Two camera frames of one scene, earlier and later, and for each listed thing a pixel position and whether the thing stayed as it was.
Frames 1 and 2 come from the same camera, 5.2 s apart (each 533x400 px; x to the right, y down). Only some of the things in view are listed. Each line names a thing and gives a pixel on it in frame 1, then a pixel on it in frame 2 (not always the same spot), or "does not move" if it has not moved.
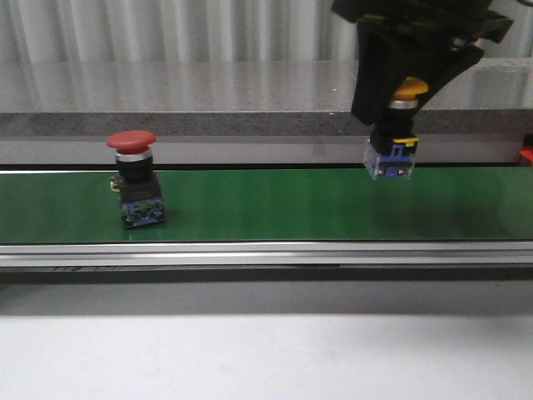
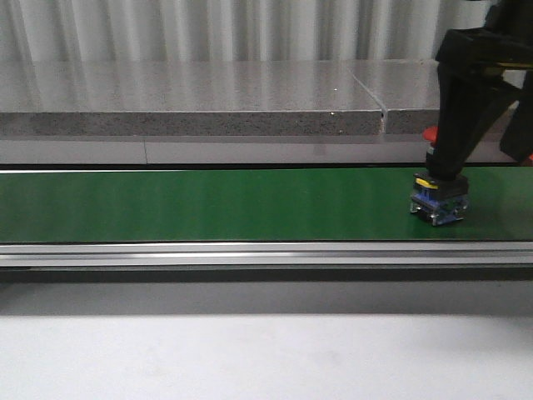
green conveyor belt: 448,203 does not move
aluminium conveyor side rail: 263,254 does not move
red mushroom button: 141,191 to 441,200
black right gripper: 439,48 to 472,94
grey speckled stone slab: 184,98 does not move
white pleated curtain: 204,31 does not move
